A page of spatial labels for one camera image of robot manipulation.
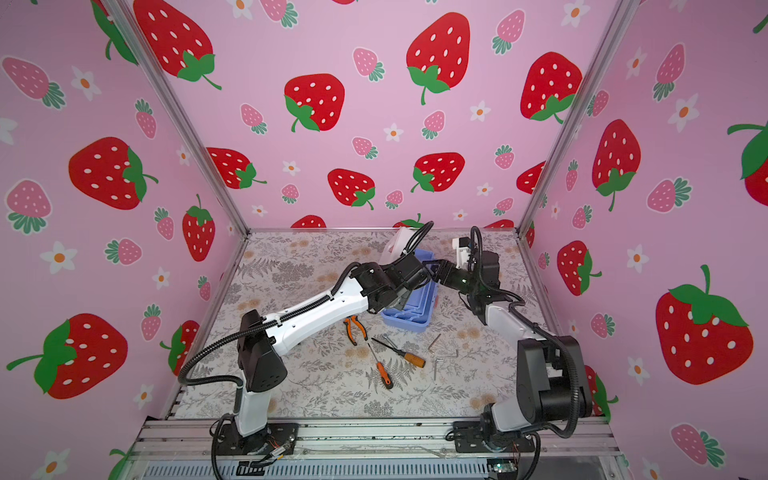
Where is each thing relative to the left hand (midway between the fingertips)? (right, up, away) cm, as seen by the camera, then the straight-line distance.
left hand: (396, 288), depth 81 cm
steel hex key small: (+13, -22, +7) cm, 27 cm away
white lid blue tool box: (+7, -7, +5) cm, 11 cm away
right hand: (+9, +6, +3) cm, 11 cm away
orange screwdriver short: (+4, -21, +6) cm, 22 cm away
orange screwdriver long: (-3, -25, +1) cm, 26 cm away
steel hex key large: (+10, -20, +9) cm, 24 cm away
